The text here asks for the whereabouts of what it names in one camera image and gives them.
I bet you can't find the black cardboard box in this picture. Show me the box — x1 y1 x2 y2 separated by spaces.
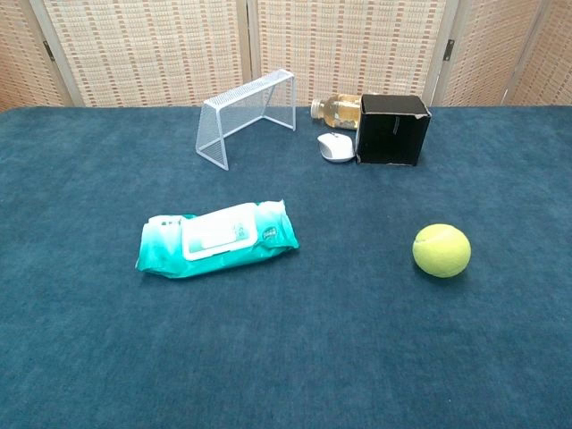
355 93 433 167

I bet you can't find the blue table mat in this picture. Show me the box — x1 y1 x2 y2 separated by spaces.
0 105 572 429

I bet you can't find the yellow tennis ball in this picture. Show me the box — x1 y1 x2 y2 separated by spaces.
411 223 472 279

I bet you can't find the teal wet wipes pack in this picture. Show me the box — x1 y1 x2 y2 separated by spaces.
135 198 300 280

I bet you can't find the clear acrylic stand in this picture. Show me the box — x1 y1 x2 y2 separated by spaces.
195 68 298 172

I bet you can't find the woven folding screen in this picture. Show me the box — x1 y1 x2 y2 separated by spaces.
0 0 572 113

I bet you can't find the white computer mouse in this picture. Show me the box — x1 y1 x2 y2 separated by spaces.
316 131 354 164

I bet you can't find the clear bottle with yellow drink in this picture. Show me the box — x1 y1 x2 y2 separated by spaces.
310 94 363 130

